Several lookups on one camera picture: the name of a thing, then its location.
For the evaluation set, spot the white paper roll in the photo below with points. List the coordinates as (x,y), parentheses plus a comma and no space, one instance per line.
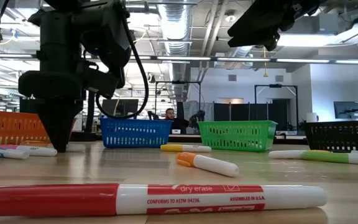
(311,117)

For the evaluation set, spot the person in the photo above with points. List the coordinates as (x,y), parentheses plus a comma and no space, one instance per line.
(170,113)

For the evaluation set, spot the thin light blue Expo marker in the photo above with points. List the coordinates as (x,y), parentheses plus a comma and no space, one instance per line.
(8,154)

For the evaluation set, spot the black plastic basket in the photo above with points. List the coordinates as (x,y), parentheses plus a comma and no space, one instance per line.
(340,124)

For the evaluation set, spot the silver ceiling air duct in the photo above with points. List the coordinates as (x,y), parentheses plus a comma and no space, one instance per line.
(176,31)

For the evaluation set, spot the black round ceiling speaker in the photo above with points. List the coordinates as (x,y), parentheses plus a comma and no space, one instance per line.
(151,78)

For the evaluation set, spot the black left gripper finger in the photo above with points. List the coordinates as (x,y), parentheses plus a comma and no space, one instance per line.
(77,112)
(54,124)

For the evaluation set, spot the black partition panels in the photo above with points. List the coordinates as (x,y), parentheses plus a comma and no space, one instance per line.
(238,112)

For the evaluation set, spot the thin yellow marker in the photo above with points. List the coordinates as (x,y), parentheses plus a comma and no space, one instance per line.
(194,148)

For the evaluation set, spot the orange plastic basket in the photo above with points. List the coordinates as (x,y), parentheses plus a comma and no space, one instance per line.
(8,115)

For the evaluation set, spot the ceiling light strip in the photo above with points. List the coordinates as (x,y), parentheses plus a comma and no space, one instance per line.
(303,60)
(356,62)
(244,59)
(182,58)
(11,56)

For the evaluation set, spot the white ceiling light panel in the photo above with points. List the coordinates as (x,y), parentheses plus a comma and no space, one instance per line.
(322,39)

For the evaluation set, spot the thin red dry erase marker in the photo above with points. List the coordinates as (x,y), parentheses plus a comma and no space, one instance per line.
(57,200)

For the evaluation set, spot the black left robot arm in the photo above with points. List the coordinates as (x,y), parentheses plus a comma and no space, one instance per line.
(73,25)

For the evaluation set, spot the wall mounted monitor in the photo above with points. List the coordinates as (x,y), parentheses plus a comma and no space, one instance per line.
(346,109)

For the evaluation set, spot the blue plastic basket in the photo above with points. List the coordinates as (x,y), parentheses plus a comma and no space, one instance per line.
(141,124)

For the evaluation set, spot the green plastic basket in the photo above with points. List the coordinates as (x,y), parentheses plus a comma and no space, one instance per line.
(238,124)

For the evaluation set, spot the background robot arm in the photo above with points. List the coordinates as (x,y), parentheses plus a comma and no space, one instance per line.
(197,116)

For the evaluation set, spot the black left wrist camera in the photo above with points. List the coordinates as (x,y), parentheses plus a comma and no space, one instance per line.
(101,81)

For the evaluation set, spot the black computer monitor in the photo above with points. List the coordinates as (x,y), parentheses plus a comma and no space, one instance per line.
(126,107)

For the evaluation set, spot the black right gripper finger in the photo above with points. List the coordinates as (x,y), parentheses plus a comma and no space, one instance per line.
(253,28)

